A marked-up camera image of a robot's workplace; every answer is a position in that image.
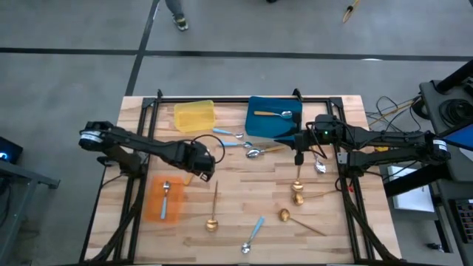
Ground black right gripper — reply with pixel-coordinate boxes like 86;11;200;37
273;112;346;151

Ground yellow plastic bin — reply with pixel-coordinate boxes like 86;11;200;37
173;99;216;134

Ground tan-handled silver spoon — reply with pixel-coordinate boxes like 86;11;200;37
313;149;327;175

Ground teal plastic bin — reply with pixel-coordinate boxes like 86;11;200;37
245;95;304;142

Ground orange plastic bin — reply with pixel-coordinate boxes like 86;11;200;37
143;174;186;224

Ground black slanted bar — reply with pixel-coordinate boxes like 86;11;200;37
383;153;446;199
435;60;473;94

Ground white box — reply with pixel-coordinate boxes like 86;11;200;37
387;165;436;214

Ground person's leg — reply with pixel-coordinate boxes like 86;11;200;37
164;0;190;33

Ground gray equipment cart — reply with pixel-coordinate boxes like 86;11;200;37
419;79;473;184

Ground blue flat panel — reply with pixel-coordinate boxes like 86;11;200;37
438;123;473;152

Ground gray side table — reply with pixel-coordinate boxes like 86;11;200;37
0;160;61;266

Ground gray desk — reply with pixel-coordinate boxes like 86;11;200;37
430;179;473;266

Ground dark screen with blue light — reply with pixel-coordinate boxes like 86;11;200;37
0;135;24;166

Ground keypad with coloured keys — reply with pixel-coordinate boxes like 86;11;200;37
453;198;473;240

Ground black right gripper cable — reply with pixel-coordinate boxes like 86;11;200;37
308;121;330;160

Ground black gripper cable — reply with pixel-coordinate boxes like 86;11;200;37
308;121;330;160
190;134;226;166

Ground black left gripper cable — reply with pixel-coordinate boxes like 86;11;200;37
190;134;226;166

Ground black aluminium table frame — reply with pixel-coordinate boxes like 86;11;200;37
79;96;398;265

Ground black floor cable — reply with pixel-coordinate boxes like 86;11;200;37
367;95;424;134

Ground yellow floor cable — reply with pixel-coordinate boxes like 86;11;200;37
368;101;421;126

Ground coiled black cable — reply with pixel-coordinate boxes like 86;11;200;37
438;98;473;129

